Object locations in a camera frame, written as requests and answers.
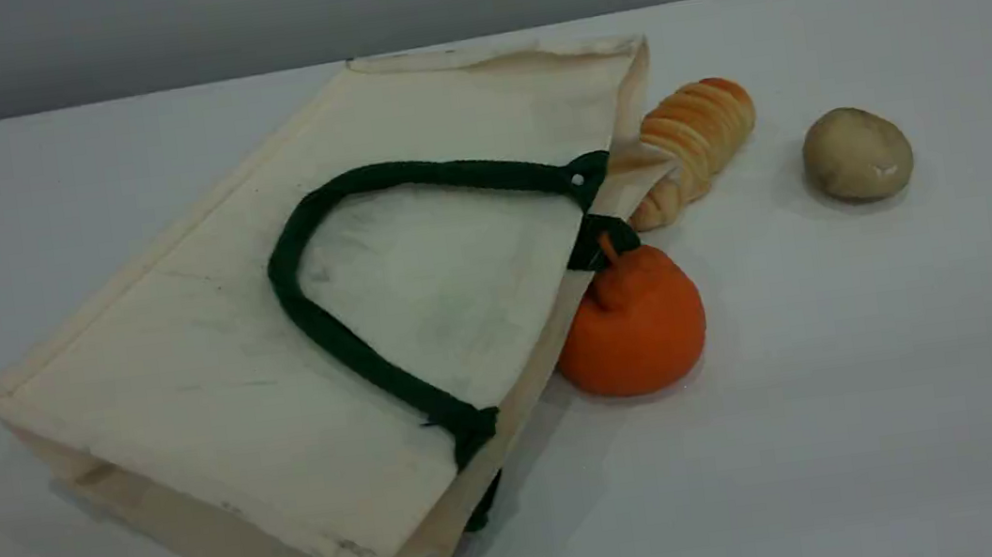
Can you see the round tan potato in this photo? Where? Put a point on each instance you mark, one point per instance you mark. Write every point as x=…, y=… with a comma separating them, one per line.
x=855, y=154

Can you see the orange toy pumpkin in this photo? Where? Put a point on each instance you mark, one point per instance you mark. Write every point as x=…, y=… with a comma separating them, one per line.
x=639, y=327

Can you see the ridged orange bread roll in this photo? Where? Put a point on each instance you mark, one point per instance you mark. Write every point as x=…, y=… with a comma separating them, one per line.
x=701, y=135

